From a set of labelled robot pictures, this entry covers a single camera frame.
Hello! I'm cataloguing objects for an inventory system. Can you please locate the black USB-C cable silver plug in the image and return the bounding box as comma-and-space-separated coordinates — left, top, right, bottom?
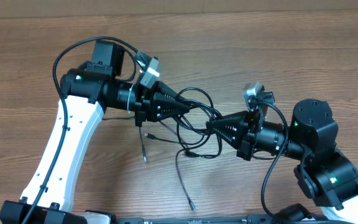
158, 86, 223, 147

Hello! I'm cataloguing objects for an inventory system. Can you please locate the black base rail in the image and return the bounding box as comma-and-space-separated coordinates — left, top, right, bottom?
79, 203, 326, 224

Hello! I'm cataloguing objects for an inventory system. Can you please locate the black USB-A cable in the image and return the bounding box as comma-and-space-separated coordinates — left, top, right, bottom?
175, 136, 223, 212

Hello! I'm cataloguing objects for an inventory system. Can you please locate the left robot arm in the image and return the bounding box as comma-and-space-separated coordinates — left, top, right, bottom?
0, 36, 190, 223

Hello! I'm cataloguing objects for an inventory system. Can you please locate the brown cardboard backdrop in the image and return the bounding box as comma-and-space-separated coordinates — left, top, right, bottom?
0, 0, 358, 19

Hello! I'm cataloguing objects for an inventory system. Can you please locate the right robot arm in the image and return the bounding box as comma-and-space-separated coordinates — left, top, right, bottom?
206, 99, 358, 223

